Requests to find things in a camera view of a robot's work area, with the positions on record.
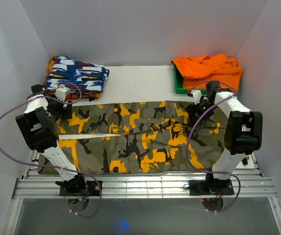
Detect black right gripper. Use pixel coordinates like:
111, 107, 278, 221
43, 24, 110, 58
186, 98, 219, 127

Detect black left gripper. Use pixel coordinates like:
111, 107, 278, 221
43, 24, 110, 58
46, 94, 73, 120

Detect olive yellow camouflage trousers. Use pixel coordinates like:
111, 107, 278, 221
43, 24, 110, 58
37, 100, 230, 175

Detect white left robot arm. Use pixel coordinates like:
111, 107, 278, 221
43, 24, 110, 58
16, 84, 88, 196

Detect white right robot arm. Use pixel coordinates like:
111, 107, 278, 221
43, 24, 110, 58
187, 81, 263, 196

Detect orange camouflage folded trousers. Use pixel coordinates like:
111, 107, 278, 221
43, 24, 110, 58
43, 56, 101, 103

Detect blue white camouflage folded trousers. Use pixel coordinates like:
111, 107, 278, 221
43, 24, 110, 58
46, 55, 110, 95

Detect green plastic bin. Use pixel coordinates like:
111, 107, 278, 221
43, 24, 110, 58
172, 63, 240, 95

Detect orange crumpled cloth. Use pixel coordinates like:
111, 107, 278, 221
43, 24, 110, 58
171, 53, 242, 90

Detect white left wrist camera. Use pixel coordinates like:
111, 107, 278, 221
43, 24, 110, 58
55, 87, 71, 102

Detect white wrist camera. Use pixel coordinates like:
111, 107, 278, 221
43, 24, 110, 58
189, 90, 203, 105
55, 87, 71, 102

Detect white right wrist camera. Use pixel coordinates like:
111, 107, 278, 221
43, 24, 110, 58
189, 90, 203, 105

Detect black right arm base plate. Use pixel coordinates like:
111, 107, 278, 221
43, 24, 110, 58
188, 179, 234, 196

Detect aluminium rail frame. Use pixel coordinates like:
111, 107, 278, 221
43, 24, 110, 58
4, 102, 281, 235

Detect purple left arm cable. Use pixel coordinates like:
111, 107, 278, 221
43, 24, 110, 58
0, 82, 103, 218

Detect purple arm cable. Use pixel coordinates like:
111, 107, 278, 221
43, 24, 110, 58
0, 82, 103, 218
185, 80, 241, 213

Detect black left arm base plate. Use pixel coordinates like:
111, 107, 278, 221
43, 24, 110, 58
58, 180, 103, 197

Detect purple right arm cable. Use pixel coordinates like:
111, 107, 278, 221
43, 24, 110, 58
185, 80, 241, 213

